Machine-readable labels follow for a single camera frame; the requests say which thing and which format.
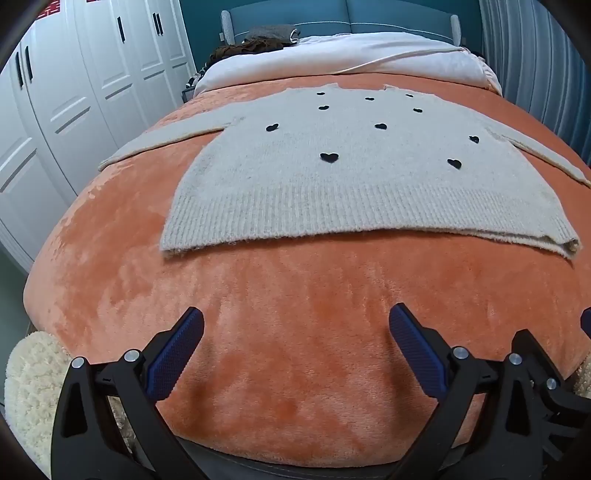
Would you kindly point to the dark brown cloth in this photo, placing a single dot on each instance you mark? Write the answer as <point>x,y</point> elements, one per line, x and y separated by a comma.
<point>240,48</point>

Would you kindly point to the blue upholstered headboard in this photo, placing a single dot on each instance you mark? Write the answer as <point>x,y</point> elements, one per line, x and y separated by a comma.
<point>392,14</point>

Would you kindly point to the grey blue curtain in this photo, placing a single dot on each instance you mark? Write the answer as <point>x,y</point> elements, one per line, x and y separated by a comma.
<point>545,69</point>

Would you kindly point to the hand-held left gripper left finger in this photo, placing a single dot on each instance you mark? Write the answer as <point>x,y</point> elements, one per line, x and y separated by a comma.
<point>178,350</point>

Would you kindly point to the black and white cloth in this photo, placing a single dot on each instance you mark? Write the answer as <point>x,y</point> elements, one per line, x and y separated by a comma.
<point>190,83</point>

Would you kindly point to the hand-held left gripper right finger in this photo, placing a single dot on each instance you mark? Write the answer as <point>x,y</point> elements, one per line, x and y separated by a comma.
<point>418,353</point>

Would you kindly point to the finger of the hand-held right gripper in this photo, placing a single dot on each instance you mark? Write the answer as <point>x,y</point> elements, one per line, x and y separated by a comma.
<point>587,321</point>
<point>551,394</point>

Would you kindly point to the white wardrobe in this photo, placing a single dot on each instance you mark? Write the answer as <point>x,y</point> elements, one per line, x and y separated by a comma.
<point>69,92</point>

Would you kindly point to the cream fluffy rug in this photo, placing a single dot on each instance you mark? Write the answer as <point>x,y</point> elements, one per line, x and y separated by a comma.
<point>32,383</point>

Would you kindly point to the white duvet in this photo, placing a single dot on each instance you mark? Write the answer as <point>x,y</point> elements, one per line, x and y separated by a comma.
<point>369,55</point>

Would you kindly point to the orange plush blanket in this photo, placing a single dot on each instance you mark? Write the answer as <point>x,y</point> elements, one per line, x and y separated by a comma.
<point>277,323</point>

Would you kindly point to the grey knit sweater black hearts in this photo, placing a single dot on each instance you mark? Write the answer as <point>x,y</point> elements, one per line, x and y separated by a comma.
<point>323,194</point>

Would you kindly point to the grey folded cloth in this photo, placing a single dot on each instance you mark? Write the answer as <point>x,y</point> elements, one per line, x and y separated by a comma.
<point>272,32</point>

